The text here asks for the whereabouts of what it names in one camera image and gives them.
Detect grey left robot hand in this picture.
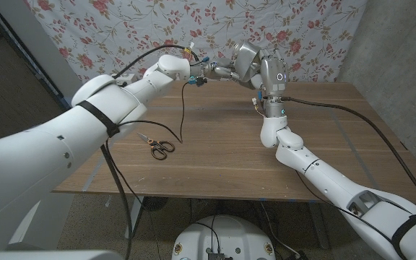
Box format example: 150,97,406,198
202,59,243,82

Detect grey duct tape roll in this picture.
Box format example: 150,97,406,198
231,40,263,83

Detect orange black scissors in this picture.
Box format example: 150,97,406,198
137,132,176,161

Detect floral backdrop cloth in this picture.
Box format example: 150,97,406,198
23,0,368,98

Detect white power strip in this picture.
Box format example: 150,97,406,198
112,73,137,87

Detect black floor fan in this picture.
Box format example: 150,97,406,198
142,196,169,212

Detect white robot torso base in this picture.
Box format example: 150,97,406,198
171,214,277,260

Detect grey table leg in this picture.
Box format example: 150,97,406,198
307,201,330,250
124,196,146,241

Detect thin black left wrist cable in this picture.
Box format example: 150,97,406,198
105,81,191,217

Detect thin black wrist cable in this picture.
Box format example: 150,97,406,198
294,169,404,254
105,81,191,217

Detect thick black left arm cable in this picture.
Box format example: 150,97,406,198
99,44,200,260

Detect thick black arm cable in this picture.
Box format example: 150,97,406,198
282,96,416,225
99,44,200,260

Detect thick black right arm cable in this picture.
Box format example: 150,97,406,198
282,96,416,225

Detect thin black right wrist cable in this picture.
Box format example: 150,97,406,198
294,169,404,254

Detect grey floor cable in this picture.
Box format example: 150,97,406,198
260,201,303,260

